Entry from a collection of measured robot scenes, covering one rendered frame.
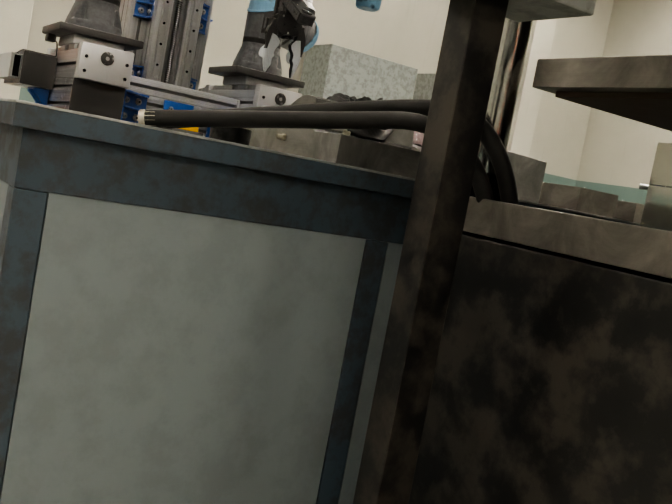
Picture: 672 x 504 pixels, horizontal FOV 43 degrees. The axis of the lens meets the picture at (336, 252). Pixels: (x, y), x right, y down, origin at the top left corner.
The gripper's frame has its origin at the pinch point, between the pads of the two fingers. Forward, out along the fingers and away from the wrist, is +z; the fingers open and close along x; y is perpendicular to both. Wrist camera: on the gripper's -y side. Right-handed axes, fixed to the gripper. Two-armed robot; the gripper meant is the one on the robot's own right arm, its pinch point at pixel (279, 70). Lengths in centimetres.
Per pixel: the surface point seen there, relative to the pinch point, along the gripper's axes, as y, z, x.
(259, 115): -59, 15, 31
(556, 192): -23, 16, -78
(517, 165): -39, 13, -47
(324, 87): 485, -55, -287
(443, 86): -93, 8, 20
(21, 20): 498, -49, -28
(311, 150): -37.6, 18.8, 8.3
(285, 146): -26.0, 18.8, 8.3
